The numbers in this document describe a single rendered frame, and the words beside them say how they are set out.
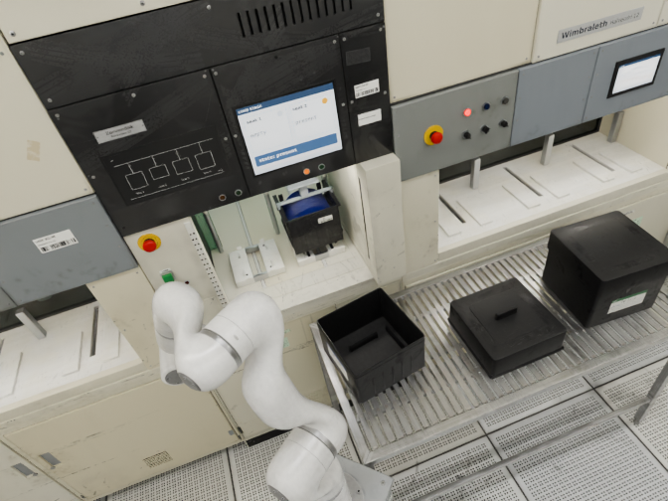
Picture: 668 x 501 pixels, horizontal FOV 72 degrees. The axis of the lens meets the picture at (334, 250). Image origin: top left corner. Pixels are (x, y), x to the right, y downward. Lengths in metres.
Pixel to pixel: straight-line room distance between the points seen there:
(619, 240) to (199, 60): 1.47
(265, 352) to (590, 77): 1.44
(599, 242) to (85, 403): 1.97
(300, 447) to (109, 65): 0.99
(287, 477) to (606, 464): 1.70
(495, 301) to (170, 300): 1.19
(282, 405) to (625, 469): 1.82
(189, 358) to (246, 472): 1.65
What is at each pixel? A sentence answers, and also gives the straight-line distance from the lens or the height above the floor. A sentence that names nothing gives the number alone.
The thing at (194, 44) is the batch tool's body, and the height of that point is 1.86.
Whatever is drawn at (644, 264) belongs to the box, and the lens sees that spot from 1.81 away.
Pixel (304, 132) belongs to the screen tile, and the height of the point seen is 1.56.
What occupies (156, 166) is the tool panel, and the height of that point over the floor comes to 1.59.
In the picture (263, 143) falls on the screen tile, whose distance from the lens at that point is 1.37.
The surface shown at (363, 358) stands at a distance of 1.72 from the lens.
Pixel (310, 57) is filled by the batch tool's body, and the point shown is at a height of 1.76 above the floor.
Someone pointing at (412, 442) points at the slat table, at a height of 0.76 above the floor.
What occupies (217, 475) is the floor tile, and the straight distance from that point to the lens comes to 2.52.
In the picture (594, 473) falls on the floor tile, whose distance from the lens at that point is 2.47.
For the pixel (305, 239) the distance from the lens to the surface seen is 1.85.
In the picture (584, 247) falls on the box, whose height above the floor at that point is 1.01.
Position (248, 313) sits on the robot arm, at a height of 1.54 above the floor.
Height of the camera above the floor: 2.18
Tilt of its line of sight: 42 degrees down
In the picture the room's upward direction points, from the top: 11 degrees counter-clockwise
